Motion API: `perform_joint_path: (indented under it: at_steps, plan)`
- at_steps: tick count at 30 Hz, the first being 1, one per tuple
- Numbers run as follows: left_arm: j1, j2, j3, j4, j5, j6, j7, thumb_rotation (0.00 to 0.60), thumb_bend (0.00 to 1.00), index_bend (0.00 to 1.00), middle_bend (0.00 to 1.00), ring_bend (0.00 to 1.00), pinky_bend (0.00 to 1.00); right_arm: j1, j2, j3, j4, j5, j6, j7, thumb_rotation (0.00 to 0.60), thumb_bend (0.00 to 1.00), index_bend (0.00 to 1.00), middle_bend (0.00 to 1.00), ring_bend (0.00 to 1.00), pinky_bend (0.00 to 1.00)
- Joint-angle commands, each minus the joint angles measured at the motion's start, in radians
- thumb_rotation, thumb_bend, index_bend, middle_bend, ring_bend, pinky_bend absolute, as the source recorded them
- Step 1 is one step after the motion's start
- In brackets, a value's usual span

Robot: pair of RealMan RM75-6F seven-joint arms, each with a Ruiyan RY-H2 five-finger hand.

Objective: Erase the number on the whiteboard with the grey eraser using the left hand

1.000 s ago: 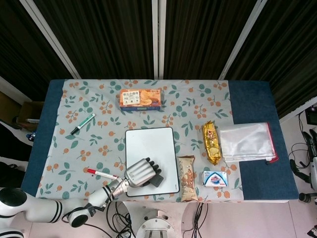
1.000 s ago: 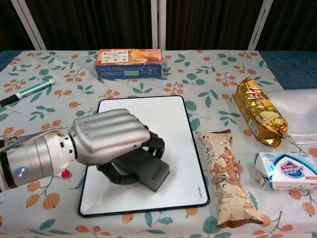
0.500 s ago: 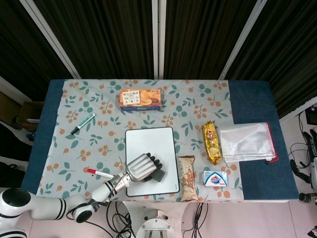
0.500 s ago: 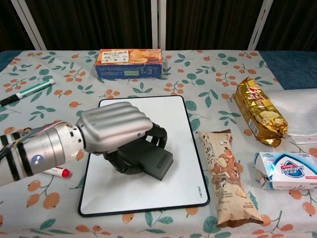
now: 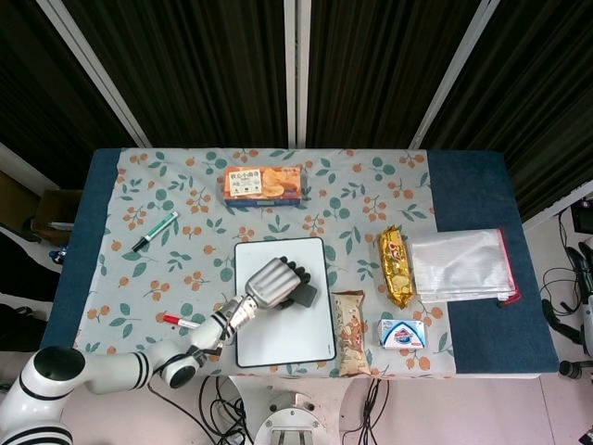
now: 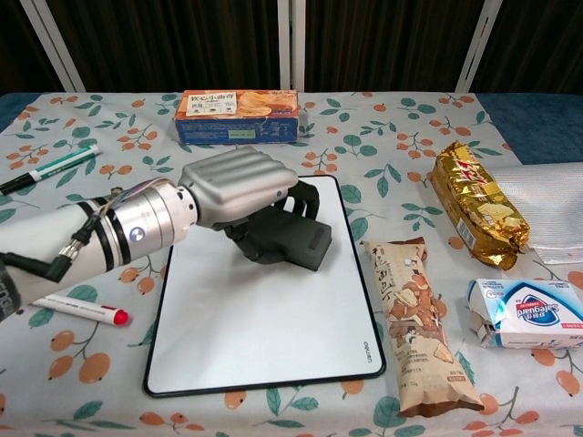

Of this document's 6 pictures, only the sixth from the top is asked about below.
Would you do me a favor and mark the white blue Safeguard soap box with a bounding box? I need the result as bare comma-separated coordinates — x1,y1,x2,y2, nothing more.
465,278,583,350

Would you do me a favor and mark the brown bread snack package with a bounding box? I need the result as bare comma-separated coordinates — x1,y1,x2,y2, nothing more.
363,237,485,419

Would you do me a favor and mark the clear plastic zip bag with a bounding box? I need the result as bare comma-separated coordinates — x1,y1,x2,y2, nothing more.
489,164,583,266

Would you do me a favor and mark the orange blue cookie box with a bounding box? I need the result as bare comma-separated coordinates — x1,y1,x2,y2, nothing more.
172,89,301,146

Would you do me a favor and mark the white deli whiteboard black frame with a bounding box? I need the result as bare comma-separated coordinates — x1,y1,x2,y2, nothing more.
143,174,387,398

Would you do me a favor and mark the floral fruit pattern tablecloth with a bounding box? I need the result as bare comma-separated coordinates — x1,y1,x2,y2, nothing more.
0,92,583,437

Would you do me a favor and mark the grey whiteboard eraser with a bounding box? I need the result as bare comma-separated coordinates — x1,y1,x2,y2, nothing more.
244,212,333,271

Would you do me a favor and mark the white metal frame post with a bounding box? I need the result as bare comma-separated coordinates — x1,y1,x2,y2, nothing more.
452,0,505,94
277,0,307,92
20,0,86,93

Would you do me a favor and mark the gold foil biscuit packet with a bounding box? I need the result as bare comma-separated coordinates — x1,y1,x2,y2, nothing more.
430,140,532,270

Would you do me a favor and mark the red whiteboard marker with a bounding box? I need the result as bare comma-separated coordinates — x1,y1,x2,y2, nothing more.
30,293,131,328

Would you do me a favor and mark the black pleated curtain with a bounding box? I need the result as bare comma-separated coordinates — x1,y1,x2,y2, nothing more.
0,0,583,95

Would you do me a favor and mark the green whiteboard marker black cap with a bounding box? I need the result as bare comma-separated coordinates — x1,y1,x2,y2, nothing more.
0,145,101,196

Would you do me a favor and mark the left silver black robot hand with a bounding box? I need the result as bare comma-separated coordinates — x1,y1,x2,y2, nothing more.
177,146,322,265

